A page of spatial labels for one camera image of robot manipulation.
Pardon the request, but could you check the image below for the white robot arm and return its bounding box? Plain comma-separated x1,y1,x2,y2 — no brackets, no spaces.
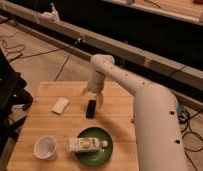
83,54,188,171

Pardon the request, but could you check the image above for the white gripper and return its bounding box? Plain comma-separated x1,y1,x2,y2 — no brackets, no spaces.
80,70,105,110

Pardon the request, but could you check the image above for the white object on rail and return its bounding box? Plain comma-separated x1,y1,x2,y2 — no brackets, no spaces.
41,4,60,22

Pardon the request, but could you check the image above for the black chair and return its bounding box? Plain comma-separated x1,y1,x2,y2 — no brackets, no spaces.
0,48,33,158

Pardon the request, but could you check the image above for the white lotion tube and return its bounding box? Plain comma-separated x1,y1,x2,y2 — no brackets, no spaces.
68,137,108,153

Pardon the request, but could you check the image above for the white ceramic cup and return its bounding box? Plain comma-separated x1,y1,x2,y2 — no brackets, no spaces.
33,136,58,161

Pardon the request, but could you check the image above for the blue power box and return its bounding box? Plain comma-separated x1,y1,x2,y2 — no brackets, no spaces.
177,103,184,116

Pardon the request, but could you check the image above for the black floor cable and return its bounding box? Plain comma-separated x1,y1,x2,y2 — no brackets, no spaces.
8,36,84,64

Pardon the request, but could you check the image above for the black eraser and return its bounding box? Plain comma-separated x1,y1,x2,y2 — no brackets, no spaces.
86,100,97,119

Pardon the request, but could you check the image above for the green plate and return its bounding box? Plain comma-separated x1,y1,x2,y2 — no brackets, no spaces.
75,127,113,167

